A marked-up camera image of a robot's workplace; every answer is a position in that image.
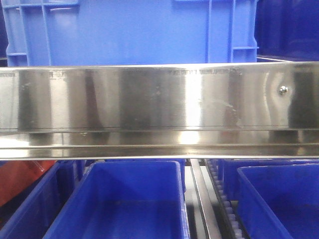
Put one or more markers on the large blue upper crate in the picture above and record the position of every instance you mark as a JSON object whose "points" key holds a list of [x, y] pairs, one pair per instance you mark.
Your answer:
{"points": [[129, 32]]}

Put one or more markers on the blue centre bin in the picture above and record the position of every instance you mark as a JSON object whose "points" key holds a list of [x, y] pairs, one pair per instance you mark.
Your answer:
{"points": [[125, 200]]}

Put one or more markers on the dark blue upper right crate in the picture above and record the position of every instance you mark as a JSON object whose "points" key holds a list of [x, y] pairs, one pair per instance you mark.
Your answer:
{"points": [[288, 29]]}

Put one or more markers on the blue rear right bin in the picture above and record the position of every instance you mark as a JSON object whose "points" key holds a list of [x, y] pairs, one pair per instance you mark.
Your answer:
{"points": [[261, 172]]}

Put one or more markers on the steel roller track divider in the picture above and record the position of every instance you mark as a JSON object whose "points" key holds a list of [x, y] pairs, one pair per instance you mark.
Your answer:
{"points": [[205, 206]]}

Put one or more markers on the shelf rail bolt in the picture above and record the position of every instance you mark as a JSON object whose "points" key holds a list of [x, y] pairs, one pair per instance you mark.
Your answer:
{"points": [[282, 90]]}

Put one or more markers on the steel upper shelf rail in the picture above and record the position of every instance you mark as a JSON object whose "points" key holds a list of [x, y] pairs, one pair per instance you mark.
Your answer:
{"points": [[230, 110]]}

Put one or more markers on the blue bin with red bag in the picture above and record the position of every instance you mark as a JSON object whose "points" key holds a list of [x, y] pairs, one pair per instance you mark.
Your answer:
{"points": [[29, 214]]}

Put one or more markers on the red plastic bag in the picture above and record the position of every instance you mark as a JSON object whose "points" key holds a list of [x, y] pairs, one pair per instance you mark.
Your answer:
{"points": [[15, 176]]}

